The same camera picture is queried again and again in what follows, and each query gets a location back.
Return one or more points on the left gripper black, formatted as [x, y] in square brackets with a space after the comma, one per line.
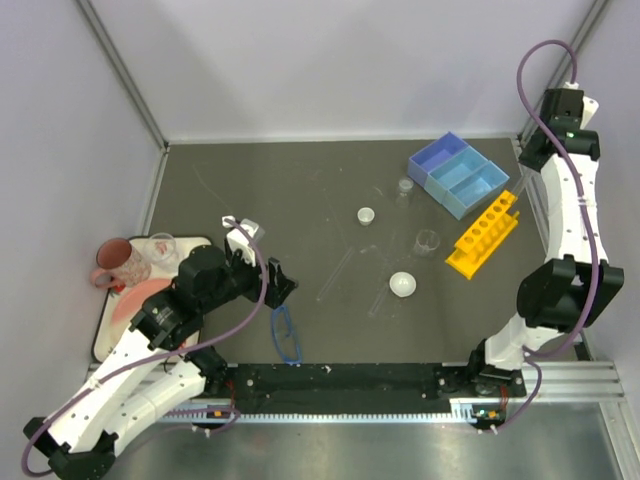
[279, 286]

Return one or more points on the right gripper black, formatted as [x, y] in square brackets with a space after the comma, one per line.
[525, 156]

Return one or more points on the three-compartment blue organizer box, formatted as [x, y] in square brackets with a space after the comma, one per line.
[455, 174]

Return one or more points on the yellow test tube rack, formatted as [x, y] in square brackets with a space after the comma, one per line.
[484, 236]

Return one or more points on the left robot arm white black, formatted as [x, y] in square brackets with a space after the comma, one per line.
[150, 371]

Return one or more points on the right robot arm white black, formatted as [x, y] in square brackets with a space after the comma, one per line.
[576, 282]

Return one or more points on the blue safety glasses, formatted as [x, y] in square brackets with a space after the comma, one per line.
[284, 336]

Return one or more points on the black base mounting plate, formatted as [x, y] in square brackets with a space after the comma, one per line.
[347, 388]

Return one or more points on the small white plastic cup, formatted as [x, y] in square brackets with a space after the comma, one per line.
[365, 216]

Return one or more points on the white round dish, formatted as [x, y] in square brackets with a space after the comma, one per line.
[402, 284]

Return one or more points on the clear drinking glass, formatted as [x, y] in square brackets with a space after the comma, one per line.
[162, 251]

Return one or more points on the pink ceramic plate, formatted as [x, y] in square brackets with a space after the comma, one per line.
[131, 302]

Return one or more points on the small clear glass beaker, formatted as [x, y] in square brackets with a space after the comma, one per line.
[426, 243]

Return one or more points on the pink patterned mug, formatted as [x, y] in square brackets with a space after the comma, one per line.
[119, 265]

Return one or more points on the white strawberry tray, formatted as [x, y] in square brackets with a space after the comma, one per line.
[102, 343]

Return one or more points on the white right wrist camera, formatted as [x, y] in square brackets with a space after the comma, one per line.
[590, 107]

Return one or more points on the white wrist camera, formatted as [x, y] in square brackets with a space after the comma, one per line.
[590, 107]
[238, 231]

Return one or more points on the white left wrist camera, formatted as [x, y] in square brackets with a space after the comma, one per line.
[238, 231]

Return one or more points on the grey slotted cable duct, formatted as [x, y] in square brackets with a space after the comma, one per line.
[463, 413]

